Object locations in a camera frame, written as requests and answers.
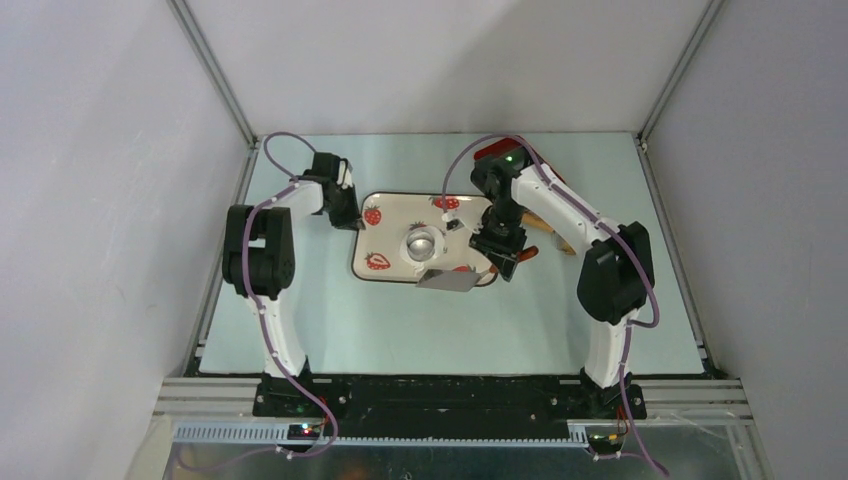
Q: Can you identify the metal spatula red handle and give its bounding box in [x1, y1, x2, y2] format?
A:
[415, 246, 538, 293]

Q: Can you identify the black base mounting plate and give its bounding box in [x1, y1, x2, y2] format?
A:
[252, 373, 647, 441]

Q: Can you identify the aluminium frame rail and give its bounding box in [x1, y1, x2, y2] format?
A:
[154, 375, 753, 450]

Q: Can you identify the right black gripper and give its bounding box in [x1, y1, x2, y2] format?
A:
[469, 200, 527, 282]

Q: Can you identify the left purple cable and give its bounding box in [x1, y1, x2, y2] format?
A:
[175, 132, 339, 472]

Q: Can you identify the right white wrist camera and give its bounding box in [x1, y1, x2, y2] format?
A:
[441, 210, 464, 232]

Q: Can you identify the strawberry print tray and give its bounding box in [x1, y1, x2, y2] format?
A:
[351, 192, 497, 287]

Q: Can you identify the white dough piece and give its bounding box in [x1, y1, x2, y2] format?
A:
[398, 223, 446, 274]

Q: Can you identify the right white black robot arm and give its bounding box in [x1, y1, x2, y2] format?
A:
[469, 147, 654, 418]

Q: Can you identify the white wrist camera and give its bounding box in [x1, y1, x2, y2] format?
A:
[336, 160, 354, 190]
[441, 210, 464, 232]

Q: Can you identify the red lacquer tray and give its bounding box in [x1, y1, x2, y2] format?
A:
[470, 136, 535, 190]

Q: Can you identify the round metal cutter ring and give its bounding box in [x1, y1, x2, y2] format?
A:
[405, 229, 441, 262]

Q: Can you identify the wooden dough roller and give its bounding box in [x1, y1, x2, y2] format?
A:
[522, 211, 576, 256]

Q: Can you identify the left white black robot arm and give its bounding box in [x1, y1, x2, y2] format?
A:
[221, 152, 364, 417]

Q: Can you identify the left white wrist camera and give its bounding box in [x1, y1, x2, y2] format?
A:
[336, 160, 354, 190]

